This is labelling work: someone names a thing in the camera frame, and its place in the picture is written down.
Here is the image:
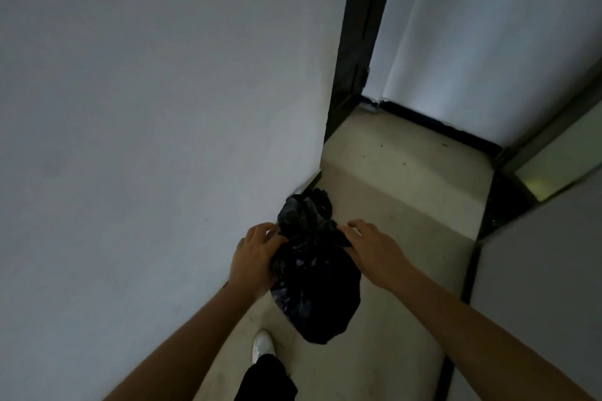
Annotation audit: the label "person's right hand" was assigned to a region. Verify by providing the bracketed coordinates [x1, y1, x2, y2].
[339, 219, 417, 293]

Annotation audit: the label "person's left hand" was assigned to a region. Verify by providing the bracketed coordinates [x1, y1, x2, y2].
[228, 222, 288, 303]

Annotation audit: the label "black bin liner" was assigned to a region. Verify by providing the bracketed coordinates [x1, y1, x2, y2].
[269, 194, 362, 346]

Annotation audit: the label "black plastic garbage bag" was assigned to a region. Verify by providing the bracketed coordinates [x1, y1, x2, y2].
[308, 187, 334, 219]

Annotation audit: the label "person's left forearm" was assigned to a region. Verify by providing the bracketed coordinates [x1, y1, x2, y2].
[101, 281, 260, 401]

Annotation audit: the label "person's right forearm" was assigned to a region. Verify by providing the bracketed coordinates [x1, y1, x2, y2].
[393, 266, 596, 401]

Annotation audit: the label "white lace-up shoe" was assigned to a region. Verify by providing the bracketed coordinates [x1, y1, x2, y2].
[252, 329, 277, 365]

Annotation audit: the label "black baseboard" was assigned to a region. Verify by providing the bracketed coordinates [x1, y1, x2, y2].
[293, 170, 324, 195]
[432, 170, 537, 401]
[378, 98, 503, 158]

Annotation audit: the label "black trousers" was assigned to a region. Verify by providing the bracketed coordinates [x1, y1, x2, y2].
[233, 353, 298, 401]

